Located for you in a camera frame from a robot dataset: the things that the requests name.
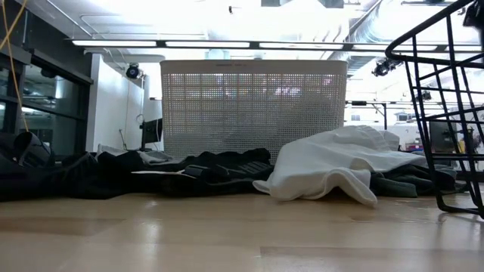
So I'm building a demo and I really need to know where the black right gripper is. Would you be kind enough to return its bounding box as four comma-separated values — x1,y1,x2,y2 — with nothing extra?
463,0,484,50

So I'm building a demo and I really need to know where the black wire basket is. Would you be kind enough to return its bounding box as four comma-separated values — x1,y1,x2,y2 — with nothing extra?
384,0,484,219

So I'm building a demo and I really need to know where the dark grey-green garment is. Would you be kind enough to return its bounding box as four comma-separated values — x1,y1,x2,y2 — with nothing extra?
369,162,458,199

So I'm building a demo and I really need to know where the white cloth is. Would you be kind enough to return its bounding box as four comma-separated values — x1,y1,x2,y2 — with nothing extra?
252,125,430,208

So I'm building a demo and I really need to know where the black garment with grey stripes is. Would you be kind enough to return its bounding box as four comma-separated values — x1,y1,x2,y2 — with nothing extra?
162,147,275,197

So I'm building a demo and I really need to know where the pale grey-green cloth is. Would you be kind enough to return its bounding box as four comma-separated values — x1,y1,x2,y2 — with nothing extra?
96,143,177,166

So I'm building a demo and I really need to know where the dark navy garment with tag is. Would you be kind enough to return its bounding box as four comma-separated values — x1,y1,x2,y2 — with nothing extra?
62,150,197,200

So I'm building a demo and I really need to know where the black ribbed garment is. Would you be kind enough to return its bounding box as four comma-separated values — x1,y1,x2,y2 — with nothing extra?
0,131,95,202

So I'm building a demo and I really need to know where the dark background monitor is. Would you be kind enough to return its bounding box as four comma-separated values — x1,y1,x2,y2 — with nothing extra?
429,119,457,153

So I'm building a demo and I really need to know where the white perforated plastic laundry basket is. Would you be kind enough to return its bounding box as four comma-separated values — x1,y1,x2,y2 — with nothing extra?
160,59,349,163

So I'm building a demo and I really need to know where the long ceiling light fixture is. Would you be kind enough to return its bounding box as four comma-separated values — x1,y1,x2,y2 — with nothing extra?
64,37,484,54

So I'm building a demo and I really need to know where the black computer monitor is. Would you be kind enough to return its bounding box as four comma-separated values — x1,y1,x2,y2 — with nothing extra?
139,118,164,152

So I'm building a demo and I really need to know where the black-framed glass partition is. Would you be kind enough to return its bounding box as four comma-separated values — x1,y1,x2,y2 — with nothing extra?
0,37,95,158

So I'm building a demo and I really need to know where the black ceiling camera cluster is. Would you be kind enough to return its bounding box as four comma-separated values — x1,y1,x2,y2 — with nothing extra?
372,56,404,78

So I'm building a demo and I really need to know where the round black ceiling camera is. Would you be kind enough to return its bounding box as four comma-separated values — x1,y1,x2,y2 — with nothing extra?
124,63,141,80

